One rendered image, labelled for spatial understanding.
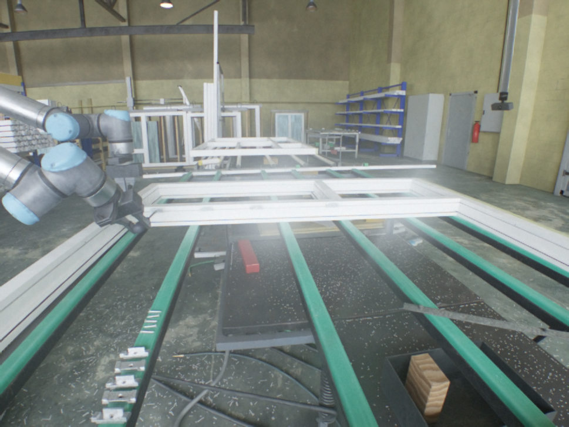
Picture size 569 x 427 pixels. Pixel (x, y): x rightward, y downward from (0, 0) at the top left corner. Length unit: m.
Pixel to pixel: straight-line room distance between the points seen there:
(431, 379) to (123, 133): 1.22
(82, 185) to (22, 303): 0.29
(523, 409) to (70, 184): 0.96
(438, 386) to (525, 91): 7.41
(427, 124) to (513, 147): 3.12
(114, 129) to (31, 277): 0.65
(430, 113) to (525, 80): 3.16
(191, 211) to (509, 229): 1.15
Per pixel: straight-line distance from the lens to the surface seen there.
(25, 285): 0.79
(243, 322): 1.07
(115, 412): 0.51
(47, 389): 1.98
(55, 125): 1.19
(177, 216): 1.18
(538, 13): 8.20
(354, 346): 0.99
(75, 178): 0.83
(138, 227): 1.00
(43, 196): 0.84
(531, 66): 7.99
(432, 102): 10.15
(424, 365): 0.79
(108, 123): 1.26
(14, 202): 0.86
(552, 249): 1.14
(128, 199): 0.91
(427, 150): 10.17
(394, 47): 13.09
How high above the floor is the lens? 1.24
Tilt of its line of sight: 18 degrees down
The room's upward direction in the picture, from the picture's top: straight up
